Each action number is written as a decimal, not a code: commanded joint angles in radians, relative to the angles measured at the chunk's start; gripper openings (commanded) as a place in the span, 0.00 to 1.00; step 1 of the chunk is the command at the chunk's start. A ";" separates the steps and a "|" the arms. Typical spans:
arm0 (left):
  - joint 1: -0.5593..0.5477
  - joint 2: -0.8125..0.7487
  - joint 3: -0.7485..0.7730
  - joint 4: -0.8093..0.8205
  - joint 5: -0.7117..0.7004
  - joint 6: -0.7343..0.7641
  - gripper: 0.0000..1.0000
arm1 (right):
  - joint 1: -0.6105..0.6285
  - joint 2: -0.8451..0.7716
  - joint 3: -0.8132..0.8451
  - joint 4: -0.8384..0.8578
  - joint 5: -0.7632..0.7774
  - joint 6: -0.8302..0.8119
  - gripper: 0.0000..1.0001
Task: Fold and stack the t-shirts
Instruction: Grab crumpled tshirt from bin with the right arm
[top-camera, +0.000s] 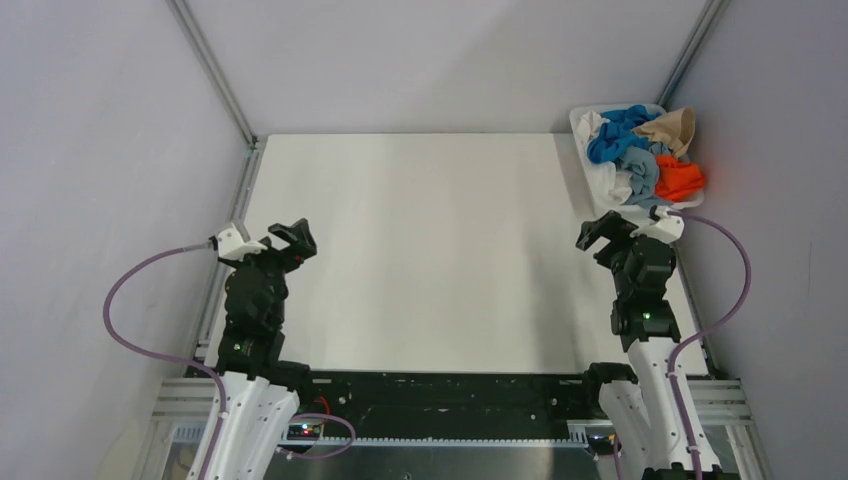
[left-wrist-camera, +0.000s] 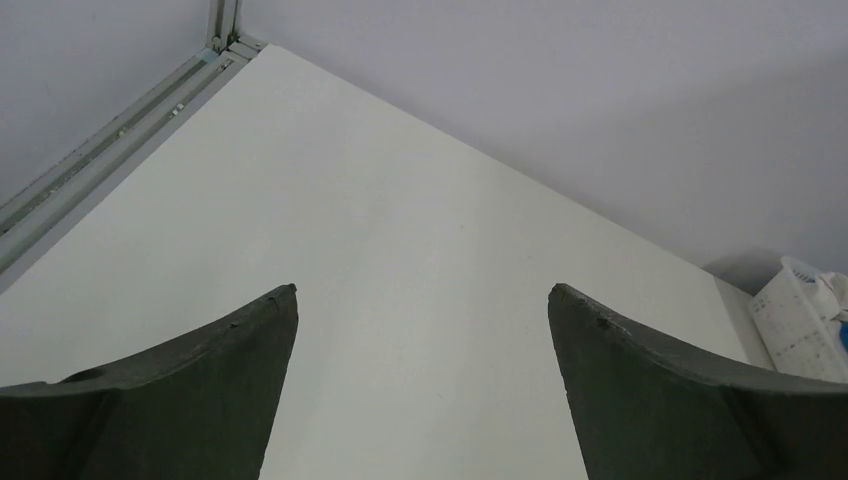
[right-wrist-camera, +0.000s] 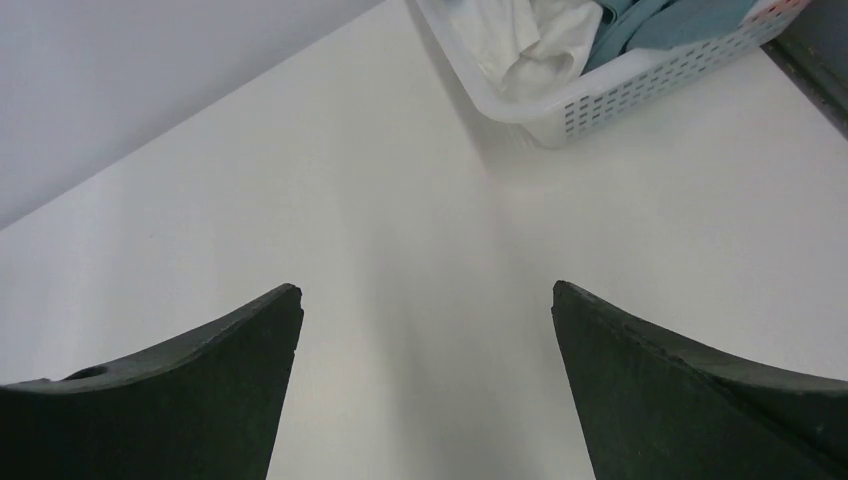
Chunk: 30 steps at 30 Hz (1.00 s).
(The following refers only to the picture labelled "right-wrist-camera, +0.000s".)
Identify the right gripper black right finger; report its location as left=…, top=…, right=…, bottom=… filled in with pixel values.
left=551, top=281, right=847, bottom=479

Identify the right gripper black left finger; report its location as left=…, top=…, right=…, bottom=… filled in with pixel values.
left=1, top=284, right=304, bottom=479

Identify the grey-blue crumpled t-shirt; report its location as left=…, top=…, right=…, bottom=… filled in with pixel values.
left=584, top=0, right=756, bottom=73

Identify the white crumpled t-shirt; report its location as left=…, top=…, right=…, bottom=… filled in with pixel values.
left=445, top=0, right=604, bottom=101

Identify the white plastic laundry basket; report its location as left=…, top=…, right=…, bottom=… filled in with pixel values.
left=417, top=1, right=808, bottom=148

